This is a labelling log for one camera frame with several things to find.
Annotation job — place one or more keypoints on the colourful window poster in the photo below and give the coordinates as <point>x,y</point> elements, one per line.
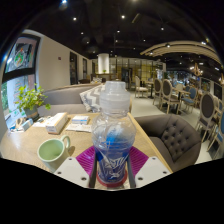
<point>21,55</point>

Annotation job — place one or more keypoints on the white tissue box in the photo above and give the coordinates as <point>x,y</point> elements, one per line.
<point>56,123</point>

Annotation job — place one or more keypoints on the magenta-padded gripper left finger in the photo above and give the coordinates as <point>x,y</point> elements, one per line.
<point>71,168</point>

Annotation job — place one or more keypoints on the grey white chevron cushion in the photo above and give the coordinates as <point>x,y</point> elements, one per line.
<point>90,98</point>

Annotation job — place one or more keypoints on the flat blue white box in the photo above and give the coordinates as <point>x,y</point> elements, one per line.
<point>80,119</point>

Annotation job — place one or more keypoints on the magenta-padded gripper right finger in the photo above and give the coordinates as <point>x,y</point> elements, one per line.
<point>151,169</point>

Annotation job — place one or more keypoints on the grey tufted armchair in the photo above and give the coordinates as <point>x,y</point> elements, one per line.
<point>173,140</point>

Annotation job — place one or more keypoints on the clear blue-labelled drink bottle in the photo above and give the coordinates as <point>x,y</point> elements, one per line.
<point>113,136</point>

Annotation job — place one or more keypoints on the white leaflets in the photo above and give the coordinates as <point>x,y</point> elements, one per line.
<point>78,128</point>

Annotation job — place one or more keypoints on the mint green mug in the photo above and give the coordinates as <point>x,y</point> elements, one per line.
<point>50,153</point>

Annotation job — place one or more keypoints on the group of dining chairs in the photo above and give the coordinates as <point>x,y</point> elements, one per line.
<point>206,106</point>

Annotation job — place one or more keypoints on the grey curved sofa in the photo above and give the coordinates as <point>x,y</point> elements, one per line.
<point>63,98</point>

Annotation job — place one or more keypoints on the green potted plant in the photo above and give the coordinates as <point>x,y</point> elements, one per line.
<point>30,100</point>

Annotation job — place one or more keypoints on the small blue white box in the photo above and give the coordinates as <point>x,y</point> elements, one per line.
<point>26,124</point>

